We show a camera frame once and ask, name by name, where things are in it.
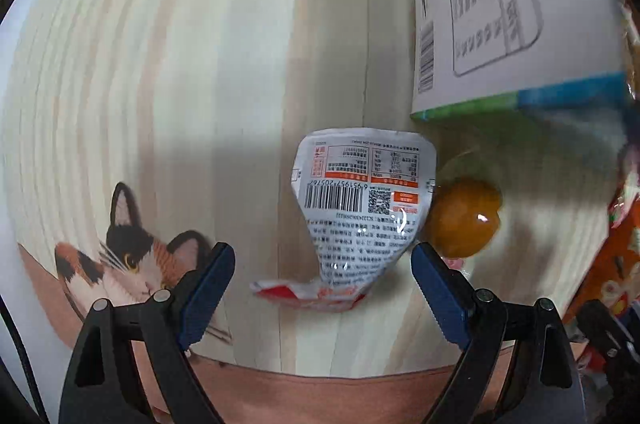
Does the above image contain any white barcode snack packet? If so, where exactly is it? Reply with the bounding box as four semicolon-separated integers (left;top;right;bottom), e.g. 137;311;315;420
291;127;437;287

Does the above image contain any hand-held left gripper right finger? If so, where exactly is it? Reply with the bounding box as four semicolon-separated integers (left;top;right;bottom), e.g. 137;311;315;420
411;241;586;424

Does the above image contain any cardboard box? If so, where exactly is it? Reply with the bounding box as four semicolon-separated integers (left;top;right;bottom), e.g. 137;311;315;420
410;0;633;121

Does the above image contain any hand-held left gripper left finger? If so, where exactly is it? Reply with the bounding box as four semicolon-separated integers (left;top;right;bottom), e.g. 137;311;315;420
59;241;236;424

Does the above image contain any orange jelly ball in wrapper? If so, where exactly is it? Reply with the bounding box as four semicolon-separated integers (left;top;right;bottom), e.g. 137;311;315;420
424;149;503;275

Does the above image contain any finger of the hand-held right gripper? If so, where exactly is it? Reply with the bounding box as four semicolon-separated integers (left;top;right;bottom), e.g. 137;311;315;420
576;299;640;372

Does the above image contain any orange snack packet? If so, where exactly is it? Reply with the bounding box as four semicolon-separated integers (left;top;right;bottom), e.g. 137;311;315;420
564;184;640;357

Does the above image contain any cat print tablecloth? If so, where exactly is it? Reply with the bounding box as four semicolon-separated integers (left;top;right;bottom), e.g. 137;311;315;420
2;0;632;424

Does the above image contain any black cable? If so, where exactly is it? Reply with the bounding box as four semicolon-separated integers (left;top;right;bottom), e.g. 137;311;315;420
0;298;49;424

